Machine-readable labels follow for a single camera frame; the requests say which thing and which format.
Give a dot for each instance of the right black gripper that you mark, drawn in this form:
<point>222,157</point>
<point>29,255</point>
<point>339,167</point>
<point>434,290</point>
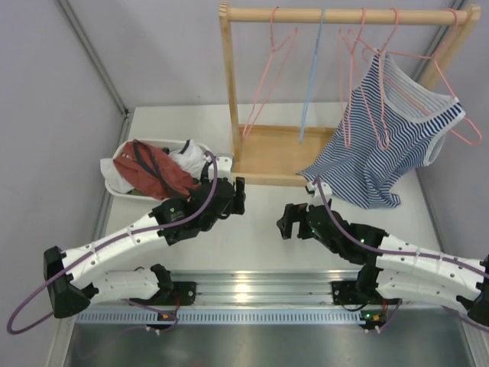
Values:
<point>292,211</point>

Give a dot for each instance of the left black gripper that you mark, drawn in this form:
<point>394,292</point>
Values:
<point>232,196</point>

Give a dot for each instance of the red tank top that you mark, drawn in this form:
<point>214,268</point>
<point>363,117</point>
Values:
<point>153,172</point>

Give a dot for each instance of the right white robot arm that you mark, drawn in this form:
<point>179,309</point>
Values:
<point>392,269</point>

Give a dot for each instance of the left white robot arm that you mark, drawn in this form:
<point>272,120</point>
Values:
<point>80,277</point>

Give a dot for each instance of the blue striped tank top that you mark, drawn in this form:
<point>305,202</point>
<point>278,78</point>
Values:
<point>417,121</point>

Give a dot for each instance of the white garment in basket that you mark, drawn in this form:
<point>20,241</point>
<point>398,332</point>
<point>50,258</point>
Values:
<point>190,158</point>

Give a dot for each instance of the wooden clothes rack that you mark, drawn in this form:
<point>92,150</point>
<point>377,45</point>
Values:
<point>267,154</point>

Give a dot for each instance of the white perforated laundry basket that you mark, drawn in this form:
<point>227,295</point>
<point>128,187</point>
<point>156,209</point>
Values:
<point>158,143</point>

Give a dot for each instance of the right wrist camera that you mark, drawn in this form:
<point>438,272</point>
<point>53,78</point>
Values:
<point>318,192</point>

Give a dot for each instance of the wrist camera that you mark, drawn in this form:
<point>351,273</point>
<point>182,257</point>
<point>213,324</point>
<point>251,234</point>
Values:
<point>318,192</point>
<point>221,167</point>

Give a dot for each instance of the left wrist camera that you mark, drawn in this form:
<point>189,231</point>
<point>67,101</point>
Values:
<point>221,167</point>

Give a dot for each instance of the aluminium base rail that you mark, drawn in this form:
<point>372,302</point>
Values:
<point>263,288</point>

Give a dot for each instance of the blue wire hanger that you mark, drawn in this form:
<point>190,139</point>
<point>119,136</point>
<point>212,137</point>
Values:
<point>312,76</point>

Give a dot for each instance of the grey slotted cable duct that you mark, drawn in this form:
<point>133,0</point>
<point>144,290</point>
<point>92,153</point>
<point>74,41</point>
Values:
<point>138,316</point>

